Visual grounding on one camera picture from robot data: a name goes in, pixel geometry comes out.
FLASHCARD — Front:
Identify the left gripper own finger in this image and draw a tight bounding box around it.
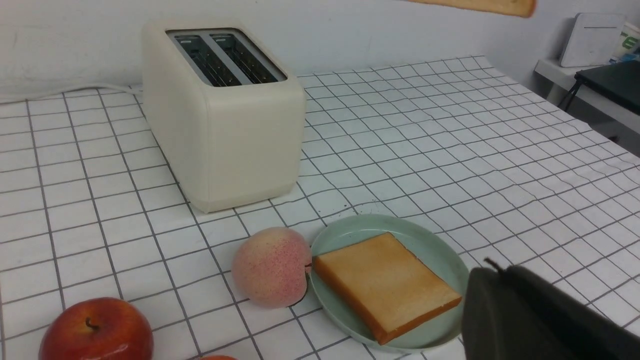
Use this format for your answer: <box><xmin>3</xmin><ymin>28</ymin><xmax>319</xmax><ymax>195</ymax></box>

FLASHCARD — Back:
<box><xmin>461</xmin><ymin>258</ymin><xmax>640</xmax><ymax>360</ymax></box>

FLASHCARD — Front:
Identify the toast slice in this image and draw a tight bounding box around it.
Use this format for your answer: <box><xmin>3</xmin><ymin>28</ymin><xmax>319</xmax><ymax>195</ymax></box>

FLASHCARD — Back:
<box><xmin>311</xmin><ymin>232</ymin><xmax>463</xmax><ymax>346</ymax></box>
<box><xmin>410</xmin><ymin>0</ymin><xmax>537</xmax><ymax>18</ymax></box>

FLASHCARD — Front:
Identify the light green plate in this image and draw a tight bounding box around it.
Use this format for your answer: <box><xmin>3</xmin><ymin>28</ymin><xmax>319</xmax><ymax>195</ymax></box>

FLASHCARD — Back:
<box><xmin>310</xmin><ymin>214</ymin><xmax>469</xmax><ymax>353</ymax></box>

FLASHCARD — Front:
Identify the pink peach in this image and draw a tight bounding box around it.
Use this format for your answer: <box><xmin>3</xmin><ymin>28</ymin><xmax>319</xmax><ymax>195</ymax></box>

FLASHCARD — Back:
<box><xmin>231</xmin><ymin>227</ymin><xmax>313</xmax><ymax>309</ymax></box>

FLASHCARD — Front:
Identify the white box device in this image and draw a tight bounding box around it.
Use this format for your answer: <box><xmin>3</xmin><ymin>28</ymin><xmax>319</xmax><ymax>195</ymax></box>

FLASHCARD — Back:
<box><xmin>558</xmin><ymin>13</ymin><xmax>626</xmax><ymax>68</ymax></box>

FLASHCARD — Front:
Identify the orange persimmon with green leaf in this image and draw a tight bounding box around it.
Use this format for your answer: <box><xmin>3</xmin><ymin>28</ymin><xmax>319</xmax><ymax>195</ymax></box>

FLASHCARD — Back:
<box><xmin>199</xmin><ymin>354</ymin><xmax>238</xmax><ymax>360</ymax></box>

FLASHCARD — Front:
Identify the cream white toaster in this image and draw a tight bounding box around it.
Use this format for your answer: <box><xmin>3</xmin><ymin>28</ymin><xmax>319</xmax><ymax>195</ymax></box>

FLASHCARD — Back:
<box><xmin>141</xmin><ymin>17</ymin><xmax>307</xmax><ymax>214</ymax></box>

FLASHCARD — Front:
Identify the red apple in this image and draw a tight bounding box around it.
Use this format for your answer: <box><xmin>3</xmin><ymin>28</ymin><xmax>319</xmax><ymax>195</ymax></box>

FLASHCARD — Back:
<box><xmin>38</xmin><ymin>297</ymin><xmax>154</xmax><ymax>360</ymax></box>

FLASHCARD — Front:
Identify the white power cable with plug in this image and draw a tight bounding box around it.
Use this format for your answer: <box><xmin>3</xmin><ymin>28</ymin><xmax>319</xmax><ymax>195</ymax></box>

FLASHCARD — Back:
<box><xmin>0</xmin><ymin>82</ymin><xmax>144</xmax><ymax>104</ymax></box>

